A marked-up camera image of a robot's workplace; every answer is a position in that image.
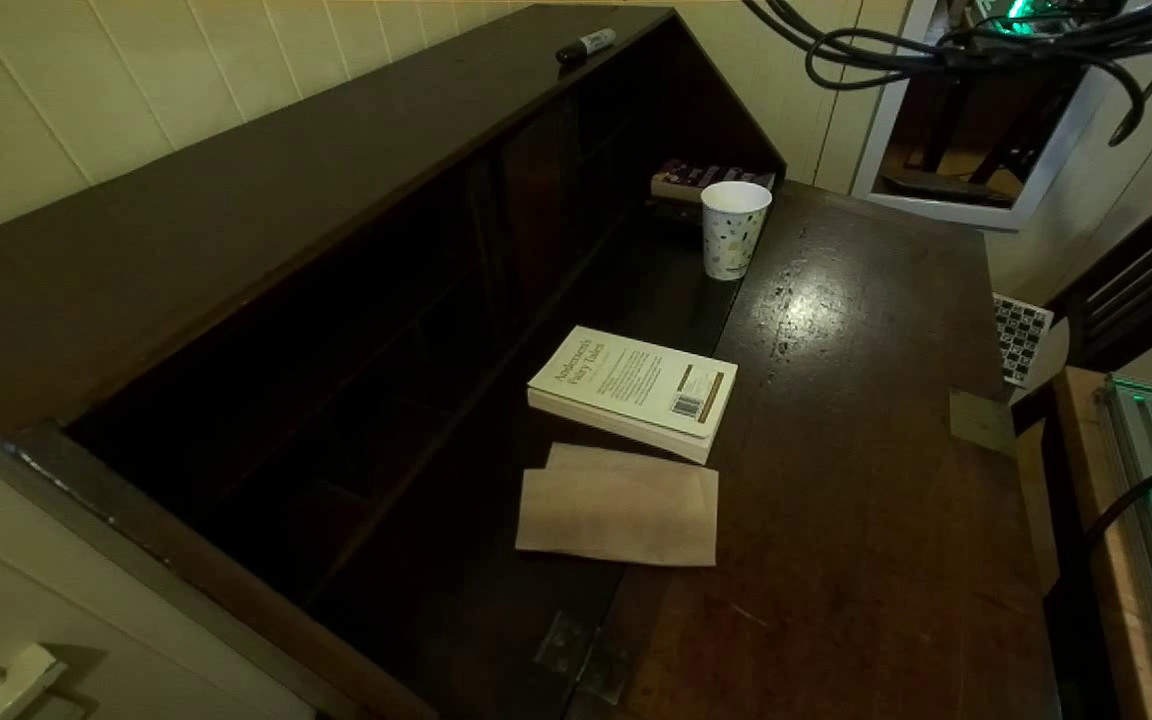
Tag grey marker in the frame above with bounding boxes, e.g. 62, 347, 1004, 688
558, 29, 618, 64

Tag speckled white paper cup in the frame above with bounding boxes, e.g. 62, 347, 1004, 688
701, 181, 774, 280

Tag dark wooden secretary desk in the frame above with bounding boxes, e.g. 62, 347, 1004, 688
0, 3, 1060, 720

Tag white paperback book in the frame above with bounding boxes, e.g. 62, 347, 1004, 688
529, 326, 739, 463

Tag dark John Grisham paperback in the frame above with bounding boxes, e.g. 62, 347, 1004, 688
649, 161, 776, 205

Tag small yellow sticky note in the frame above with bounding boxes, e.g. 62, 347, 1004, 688
948, 394, 1015, 455

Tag light wooden side table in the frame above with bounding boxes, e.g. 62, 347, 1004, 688
1053, 370, 1152, 720

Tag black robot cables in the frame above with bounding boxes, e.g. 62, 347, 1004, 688
739, 0, 1152, 151

